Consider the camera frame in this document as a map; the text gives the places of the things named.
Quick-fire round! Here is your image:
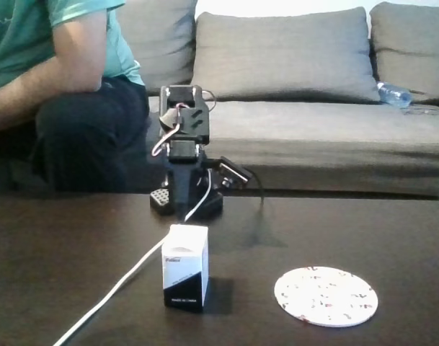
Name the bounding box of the white and black servo box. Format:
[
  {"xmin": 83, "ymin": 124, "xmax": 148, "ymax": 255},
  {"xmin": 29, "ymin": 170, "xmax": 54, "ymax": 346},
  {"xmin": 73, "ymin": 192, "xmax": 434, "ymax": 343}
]
[{"xmin": 161, "ymin": 223, "xmax": 210, "ymax": 314}]

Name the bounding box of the grey sofa back cushion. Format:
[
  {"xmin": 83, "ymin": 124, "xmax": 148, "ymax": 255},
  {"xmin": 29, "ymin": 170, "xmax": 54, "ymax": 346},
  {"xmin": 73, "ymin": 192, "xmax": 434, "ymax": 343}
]
[
  {"xmin": 192, "ymin": 6, "xmax": 382, "ymax": 105},
  {"xmin": 369, "ymin": 1, "xmax": 439, "ymax": 104},
  {"xmin": 116, "ymin": 0, "xmax": 198, "ymax": 95}
]

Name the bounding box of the grey sofa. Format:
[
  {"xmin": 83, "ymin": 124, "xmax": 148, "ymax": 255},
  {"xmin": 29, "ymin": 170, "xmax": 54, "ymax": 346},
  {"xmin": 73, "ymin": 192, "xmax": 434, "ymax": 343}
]
[{"xmin": 116, "ymin": 0, "xmax": 439, "ymax": 200}]

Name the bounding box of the round white speckled coaster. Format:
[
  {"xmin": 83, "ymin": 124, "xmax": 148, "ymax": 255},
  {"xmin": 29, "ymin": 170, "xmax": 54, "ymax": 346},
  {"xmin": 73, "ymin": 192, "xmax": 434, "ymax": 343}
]
[{"xmin": 273, "ymin": 265, "xmax": 380, "ymax": 328}]

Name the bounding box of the person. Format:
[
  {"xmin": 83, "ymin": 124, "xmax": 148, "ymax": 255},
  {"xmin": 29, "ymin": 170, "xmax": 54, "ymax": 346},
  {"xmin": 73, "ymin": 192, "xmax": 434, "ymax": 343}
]
[{"xmin": 0, "ymin": 0, "xmax": 150, "ymax": 194}]

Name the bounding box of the clear plastic water bottle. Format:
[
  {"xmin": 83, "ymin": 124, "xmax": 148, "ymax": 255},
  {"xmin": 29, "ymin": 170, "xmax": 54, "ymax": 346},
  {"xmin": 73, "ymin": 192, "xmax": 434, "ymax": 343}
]
[{"xmin": 376, "ymin": 81, "xmax": 412, "ymax": 108}]

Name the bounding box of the dark patterned cloth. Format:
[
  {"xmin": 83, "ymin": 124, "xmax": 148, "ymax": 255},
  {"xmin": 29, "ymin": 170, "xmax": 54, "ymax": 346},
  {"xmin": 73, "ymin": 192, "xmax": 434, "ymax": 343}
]
[{"xmin": 401, "ymin": 104, "xmax": 439, "ymax": 116}]

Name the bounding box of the red white servo wire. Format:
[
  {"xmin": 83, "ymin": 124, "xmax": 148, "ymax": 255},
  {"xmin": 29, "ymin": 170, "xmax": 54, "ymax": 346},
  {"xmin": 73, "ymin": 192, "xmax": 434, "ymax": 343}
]
[{"xmin": 151, "ymin": 103, "xmax": 185, "ymax": 158}]

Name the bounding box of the black webcam cable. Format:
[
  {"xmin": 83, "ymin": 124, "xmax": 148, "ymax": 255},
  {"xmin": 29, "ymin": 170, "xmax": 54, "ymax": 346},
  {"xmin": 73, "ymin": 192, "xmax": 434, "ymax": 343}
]
[{"xmin": 247, "ymin": 172, "xmax": 265, "ymax": 212}]

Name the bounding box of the white cable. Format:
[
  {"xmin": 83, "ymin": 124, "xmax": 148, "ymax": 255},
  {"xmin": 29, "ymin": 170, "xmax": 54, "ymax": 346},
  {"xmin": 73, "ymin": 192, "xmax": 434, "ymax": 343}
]
[{"xmin": 52, "ymin": 172, "xmax": 213, "ymax": 346}]

